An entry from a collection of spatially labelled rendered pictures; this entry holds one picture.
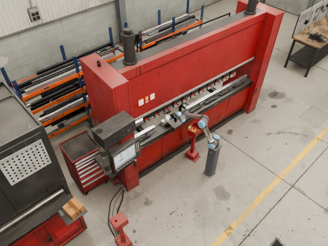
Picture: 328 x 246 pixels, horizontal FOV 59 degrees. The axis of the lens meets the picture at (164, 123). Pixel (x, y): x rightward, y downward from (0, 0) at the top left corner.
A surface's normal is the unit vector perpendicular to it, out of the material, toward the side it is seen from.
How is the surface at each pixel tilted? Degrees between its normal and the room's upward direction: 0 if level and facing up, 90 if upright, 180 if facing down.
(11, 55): 90
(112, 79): 0
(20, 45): 90
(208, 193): 0
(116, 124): 0
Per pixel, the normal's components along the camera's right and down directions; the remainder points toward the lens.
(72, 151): 0.00, -0.71
